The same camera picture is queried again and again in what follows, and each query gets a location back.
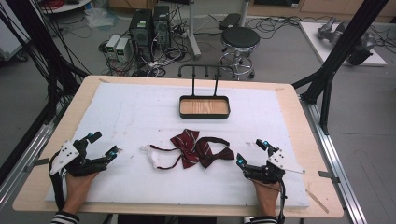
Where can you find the clear plastic bag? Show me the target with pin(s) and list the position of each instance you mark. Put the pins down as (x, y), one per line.
(100, 16)

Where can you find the grey metal bracket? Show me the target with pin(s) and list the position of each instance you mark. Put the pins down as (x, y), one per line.
(37, 164)
(328, 176)

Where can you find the person's right hand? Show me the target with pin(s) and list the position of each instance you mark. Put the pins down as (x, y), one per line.
(266, 196)

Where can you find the white power supply unit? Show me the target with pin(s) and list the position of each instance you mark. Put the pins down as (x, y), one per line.
(123, 49)
(112, 45)

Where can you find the grey robot part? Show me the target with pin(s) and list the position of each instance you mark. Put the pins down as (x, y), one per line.
(328, 29)

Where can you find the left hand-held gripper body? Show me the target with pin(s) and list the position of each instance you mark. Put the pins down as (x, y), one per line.
(74, 161)

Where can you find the flat black box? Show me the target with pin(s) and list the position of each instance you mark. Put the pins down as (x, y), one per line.
(229, 21)

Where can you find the grey metal stand leg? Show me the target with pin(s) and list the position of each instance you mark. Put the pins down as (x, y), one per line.
(193, 31)

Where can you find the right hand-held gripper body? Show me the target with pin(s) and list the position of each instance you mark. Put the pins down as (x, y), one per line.
(267, 172)

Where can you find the white floor board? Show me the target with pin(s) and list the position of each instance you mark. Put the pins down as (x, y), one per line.
(314, 40)

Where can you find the white round table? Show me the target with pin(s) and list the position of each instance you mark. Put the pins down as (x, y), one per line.
(63, 5)

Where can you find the light wooden table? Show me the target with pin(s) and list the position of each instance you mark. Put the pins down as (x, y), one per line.
(295, 124)

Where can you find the large black computer tower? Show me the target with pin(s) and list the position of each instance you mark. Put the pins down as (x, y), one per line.
(140, 31)

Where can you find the slim black computer tower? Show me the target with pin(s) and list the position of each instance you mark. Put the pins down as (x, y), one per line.
(162, 25)

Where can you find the person's left hand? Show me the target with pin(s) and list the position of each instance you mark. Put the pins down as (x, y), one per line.
(78, 189)

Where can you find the black frame strut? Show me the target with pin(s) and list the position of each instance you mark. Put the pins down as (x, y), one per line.
(40, 46)
(348, 40)

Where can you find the white foam mat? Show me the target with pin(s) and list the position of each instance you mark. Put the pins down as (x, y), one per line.
(130, 109)

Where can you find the aluminium rail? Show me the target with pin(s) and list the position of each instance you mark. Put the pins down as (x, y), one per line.
(21, 155)
(334, 161)

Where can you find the black round stool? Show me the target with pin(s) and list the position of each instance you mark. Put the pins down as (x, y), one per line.
(240, 36)

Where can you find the black hook rack wooden base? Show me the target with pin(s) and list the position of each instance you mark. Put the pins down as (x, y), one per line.
(204, 116)

